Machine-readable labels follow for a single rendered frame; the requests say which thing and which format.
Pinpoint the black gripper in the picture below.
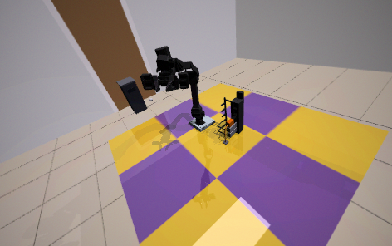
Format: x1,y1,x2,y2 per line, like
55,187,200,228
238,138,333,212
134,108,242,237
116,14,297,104
140,68,189,92

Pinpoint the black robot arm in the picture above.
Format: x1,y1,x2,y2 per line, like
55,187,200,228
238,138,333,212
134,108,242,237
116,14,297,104
155,46,205,126

